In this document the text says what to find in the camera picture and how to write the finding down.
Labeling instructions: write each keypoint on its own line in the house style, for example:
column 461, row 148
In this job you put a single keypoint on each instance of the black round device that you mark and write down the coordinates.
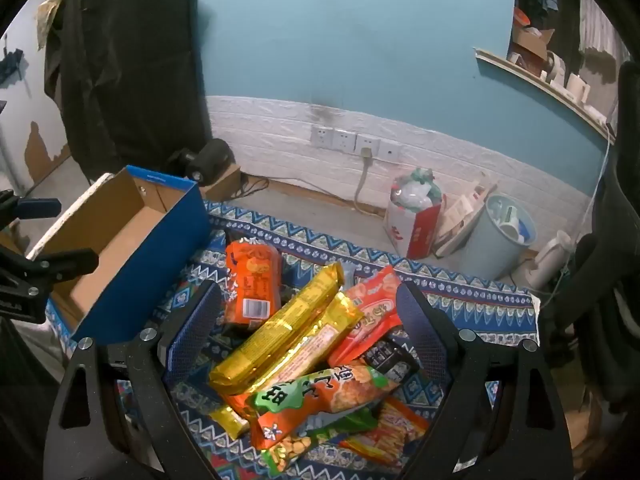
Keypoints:
column 207, row 160

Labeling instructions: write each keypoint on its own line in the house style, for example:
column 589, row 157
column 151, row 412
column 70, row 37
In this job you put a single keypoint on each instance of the gold snack packet pink label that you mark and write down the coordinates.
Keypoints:
column 322, row 335

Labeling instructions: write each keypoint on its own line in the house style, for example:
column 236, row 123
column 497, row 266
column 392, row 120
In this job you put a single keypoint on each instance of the beige cloth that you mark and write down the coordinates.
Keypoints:
column 50, row 7

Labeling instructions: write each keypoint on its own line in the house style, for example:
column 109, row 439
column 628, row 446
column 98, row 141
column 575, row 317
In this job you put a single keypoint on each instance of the red striped snack packet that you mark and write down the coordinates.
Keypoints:
column 395, row 430

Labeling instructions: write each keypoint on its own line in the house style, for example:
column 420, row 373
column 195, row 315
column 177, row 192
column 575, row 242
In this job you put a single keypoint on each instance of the white hanging garment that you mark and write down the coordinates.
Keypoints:
column 600, row 25

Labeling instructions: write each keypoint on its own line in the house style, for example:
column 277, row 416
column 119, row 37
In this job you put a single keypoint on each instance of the blue cardboard box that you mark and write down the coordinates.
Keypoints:
column 150, row 260

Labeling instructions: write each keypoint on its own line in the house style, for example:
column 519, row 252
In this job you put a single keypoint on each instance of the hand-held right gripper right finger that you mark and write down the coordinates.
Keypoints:
column 421, row 332

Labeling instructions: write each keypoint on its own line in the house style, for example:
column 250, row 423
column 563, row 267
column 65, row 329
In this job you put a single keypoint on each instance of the patterned blue blanket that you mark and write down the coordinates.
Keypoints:
column 450, row 300

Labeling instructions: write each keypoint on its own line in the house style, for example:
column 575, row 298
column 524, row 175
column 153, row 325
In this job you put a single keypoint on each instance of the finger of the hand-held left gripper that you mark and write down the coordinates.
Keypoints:
column 37, row 208
column 65, row 261

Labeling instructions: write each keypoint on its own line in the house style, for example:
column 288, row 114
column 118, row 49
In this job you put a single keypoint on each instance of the black hanging cloth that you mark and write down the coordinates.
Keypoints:
column 125, row 60

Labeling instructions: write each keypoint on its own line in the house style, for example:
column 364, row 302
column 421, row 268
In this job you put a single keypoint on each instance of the wooden wall shelf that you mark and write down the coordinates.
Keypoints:
column 540, row 85

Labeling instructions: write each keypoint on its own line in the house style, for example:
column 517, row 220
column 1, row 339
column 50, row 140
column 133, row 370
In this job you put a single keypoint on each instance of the black chair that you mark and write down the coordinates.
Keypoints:
column 605, row 260

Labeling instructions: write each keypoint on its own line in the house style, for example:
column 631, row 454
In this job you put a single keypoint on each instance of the open cardboard box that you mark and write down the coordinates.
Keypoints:
column 532, row 42

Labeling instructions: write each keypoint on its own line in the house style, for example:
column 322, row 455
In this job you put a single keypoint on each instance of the brown cardboard box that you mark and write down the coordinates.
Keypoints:
column 222, row 185

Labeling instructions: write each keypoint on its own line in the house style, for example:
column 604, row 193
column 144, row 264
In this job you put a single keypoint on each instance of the white kettle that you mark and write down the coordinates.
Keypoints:
column 547, row 260

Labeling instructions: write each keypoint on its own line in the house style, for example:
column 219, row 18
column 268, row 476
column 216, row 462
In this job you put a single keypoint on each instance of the orange and green snack packet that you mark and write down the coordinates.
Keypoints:
column 340, row 390

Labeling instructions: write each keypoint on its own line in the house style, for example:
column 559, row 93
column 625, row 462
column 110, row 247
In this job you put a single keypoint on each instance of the dark wall-mounted object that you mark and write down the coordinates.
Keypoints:
column 10, row 66

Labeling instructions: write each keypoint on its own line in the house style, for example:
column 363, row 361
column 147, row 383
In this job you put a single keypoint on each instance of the red and white bag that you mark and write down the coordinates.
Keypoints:
column 415, row 232

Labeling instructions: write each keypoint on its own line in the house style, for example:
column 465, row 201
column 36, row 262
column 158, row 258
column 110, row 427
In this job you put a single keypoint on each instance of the light blue waste bin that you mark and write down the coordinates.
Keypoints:
column 482, row 255

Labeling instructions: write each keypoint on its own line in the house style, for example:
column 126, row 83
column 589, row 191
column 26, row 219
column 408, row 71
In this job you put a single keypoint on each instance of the plain gold snack packet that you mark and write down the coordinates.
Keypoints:
column 280, row 330

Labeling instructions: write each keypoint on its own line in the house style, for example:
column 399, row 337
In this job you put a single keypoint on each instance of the folded cardboard pieces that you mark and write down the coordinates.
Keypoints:
column 462, row 215

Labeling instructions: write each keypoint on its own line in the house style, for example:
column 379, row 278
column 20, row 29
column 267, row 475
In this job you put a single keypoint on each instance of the black snack packet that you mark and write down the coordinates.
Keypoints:
column 390, row 355

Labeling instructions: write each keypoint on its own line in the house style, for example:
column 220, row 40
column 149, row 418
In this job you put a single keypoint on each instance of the crumpled plastic bags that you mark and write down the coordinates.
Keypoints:
column 417, row 190

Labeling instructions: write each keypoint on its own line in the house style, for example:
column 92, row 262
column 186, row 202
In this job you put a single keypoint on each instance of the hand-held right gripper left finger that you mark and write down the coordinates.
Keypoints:
column 194, row 332

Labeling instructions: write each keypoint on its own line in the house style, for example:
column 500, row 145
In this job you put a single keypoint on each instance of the green snack bag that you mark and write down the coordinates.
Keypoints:
column 290, row 452

